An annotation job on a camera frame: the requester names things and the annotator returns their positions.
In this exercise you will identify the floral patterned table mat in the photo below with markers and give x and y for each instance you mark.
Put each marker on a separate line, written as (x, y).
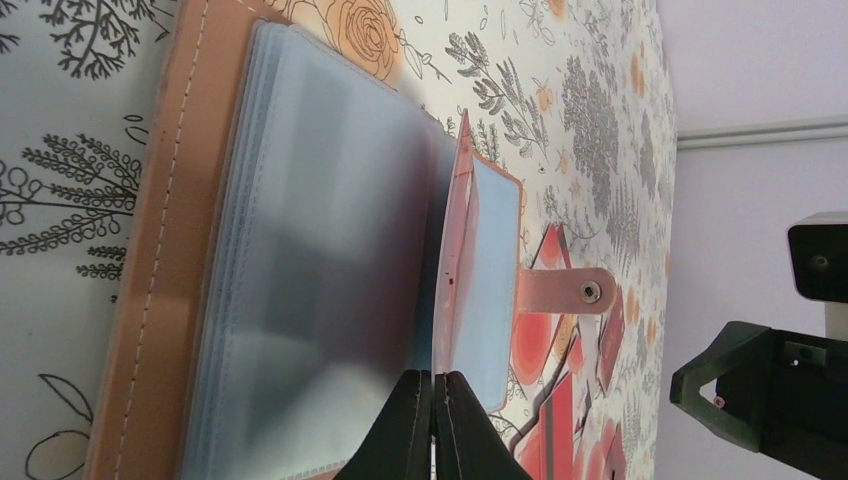
(573, 98)

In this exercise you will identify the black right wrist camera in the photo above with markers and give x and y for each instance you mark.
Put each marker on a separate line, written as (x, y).
(818, 251)

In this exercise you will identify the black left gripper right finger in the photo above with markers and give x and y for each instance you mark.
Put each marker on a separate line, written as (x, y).
(467, 446)

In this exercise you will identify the tan leather card holder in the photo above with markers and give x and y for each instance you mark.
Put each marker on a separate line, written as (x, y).
(283, 261)

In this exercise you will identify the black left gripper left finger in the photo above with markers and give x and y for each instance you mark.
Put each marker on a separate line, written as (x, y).
(397, 446)

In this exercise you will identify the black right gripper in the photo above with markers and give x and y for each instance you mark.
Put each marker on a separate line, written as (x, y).
(779, 393)

